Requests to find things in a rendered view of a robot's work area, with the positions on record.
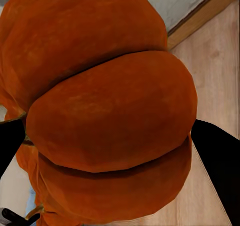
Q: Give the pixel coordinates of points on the door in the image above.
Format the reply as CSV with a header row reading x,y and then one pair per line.
x,y
183,17

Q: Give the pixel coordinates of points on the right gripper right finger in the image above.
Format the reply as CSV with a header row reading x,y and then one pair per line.
x,y
220,154

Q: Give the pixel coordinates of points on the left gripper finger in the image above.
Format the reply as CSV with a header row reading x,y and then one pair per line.
x,y
23,222

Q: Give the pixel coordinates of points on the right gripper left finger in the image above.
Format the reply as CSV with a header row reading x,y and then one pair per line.
x,y
12,134

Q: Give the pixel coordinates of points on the pumpkin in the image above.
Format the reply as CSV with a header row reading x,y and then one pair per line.
x,y
48,217
107,110

